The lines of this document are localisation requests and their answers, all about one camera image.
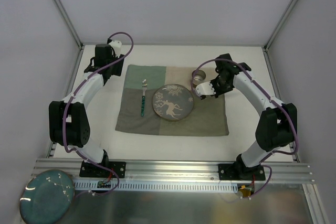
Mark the grey reindeer plate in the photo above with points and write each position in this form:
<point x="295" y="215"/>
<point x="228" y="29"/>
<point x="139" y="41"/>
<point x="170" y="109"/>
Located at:
<point x="173" y="102"/>

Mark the teal round stool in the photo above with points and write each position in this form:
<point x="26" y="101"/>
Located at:
<point x="47" y="197"/>

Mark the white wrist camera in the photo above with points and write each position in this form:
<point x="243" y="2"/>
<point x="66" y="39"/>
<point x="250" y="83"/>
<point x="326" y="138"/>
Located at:
<point x="116" y="45"/>
<point x="204" y="90"/>

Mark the green handled fork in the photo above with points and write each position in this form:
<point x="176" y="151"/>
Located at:
<point x="144" y="89"/>

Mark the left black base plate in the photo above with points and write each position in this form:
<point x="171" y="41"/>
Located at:
<point x="89" y="170"/>

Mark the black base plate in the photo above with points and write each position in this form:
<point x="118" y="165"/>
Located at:
<point x="236" y="171"/>
<point x="89" y="170"/>

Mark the white slotted cable duct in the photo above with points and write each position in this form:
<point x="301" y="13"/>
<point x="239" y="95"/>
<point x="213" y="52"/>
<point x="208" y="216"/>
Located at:
<point x="199" y="187"/>

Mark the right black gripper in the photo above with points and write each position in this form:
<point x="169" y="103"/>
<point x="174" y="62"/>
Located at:
<point x="215" y="85"/>

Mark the aluminium mounting rail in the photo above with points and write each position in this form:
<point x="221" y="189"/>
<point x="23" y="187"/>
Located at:
<point x="179" y="171"/>

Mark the metal cup with cork base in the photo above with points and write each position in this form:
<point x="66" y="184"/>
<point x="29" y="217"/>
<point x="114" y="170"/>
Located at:
<point x="197" y="77"/>

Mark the green beige cloth placemat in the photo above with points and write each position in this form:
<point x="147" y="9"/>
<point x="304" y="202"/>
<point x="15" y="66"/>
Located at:
<point x="207" y="119"/>

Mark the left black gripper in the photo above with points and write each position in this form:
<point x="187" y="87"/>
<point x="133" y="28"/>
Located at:
<point x="115" y="64"/>

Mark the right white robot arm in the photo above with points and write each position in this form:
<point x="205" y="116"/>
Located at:
<point x="277" y="126"/>

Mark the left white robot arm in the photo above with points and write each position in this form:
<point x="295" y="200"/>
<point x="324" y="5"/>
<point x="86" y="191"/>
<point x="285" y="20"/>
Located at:
<point x="68" y="121"/>

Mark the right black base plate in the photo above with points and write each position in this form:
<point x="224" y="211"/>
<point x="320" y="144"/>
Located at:
<point x="236" y="171"/>

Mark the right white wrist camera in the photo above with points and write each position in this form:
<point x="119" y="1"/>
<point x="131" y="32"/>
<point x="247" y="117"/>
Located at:
<point x="204" y="90"/>

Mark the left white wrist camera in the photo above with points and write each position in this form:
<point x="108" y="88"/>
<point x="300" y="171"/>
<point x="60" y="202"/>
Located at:
<point x="116" y="45"/>

